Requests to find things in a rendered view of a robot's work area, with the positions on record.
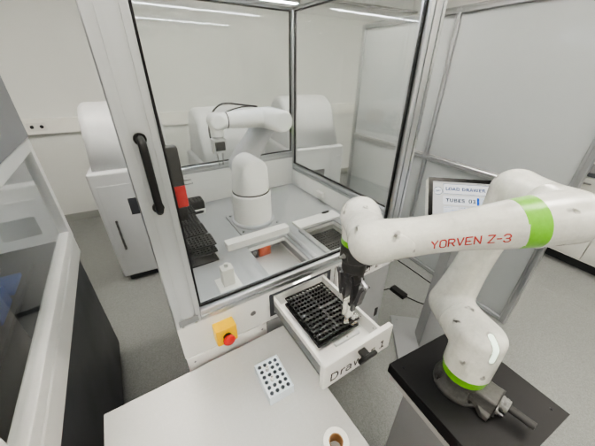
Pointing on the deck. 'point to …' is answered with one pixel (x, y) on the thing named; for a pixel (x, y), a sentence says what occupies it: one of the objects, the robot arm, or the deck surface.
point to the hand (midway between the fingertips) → (348, 307)
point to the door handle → (149, 172)
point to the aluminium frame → (134, 117)
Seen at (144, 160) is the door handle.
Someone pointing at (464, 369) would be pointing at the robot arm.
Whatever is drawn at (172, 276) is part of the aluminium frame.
